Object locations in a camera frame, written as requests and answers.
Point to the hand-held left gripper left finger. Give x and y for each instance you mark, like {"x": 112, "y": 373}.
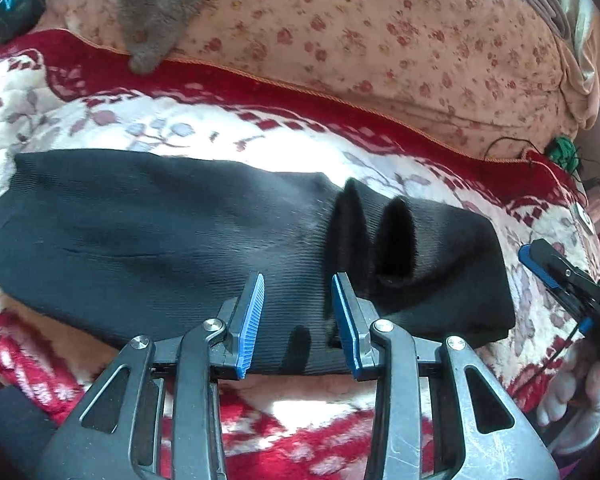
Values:
{"x": 250, "y": 320}

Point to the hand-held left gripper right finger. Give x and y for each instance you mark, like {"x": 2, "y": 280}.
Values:
{"x": 344, "y": 320}

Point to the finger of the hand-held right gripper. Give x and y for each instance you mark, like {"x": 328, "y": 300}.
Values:
{"x": 545, "y": 262}

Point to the black knit pants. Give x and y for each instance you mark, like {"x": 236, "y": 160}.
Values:
{"x": 130, "y": 220}

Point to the person's right hand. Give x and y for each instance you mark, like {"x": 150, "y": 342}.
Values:
{"x": 580, "y": 400}

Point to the white round device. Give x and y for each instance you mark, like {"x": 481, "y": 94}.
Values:
{"x": 585, "y": 220}

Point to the green yarn bundle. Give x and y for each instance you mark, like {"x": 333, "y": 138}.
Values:
{"x": 562, "y": 152}

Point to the beige cloth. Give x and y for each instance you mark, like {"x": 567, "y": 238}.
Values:
{"x": 580, "y": 85}

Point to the red white floral fleece blanket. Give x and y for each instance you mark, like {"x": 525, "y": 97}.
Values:
{"x": 105, "y": 115}

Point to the dark cloth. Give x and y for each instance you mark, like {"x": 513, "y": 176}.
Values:
{"x": 15, "y": 430}

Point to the floral beige pillow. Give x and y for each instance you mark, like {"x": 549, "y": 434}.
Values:
{"x": 380, "y": 35}

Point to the grey fuzzy cloth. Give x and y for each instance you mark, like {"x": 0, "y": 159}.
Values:
{"x": 165, "y": 15}

